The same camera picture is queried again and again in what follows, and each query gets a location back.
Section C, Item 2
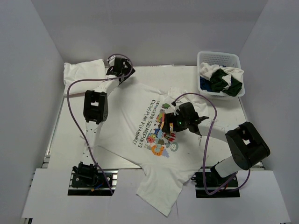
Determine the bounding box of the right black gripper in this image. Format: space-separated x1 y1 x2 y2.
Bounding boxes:
163 112 189 134

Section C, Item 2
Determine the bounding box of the dark green white t shirt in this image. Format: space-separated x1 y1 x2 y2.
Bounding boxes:
200 63 244 97

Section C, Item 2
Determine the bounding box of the white graphic t shirt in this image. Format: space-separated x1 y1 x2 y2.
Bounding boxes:
97 78 209 216

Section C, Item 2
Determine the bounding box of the white plastic laundry basket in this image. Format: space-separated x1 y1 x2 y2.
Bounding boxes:
197 51 241 100

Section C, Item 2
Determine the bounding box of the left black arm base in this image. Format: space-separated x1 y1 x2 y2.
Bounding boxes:
68 162 118 196

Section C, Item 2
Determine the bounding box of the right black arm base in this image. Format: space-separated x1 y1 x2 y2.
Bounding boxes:
191 169 240 198

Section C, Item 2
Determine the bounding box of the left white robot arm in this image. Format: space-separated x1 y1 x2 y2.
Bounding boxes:
83 54 135 166

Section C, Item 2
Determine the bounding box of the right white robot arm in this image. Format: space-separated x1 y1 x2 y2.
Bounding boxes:
160 102 270 187

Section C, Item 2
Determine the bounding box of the folded white t shirt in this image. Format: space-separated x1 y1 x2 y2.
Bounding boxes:
64 59 106 96

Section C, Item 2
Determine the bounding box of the blue t shirt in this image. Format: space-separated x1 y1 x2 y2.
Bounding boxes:
200 77 213 92

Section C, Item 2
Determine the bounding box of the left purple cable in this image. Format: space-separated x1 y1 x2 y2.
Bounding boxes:
66 53 135 196

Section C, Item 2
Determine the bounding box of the purple cable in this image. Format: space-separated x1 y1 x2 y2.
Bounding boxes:
66 53 135 196
171 92 252 196

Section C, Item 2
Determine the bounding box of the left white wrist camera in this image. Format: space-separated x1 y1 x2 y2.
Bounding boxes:
107 56 116 67

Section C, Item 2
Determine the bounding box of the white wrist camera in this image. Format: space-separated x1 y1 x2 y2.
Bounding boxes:
107 56 116 67
172 102 180 116

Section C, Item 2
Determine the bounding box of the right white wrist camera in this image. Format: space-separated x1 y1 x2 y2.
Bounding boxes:
172 102 180 116

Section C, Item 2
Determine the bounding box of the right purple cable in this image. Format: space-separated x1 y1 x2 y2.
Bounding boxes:
171 92 252 196

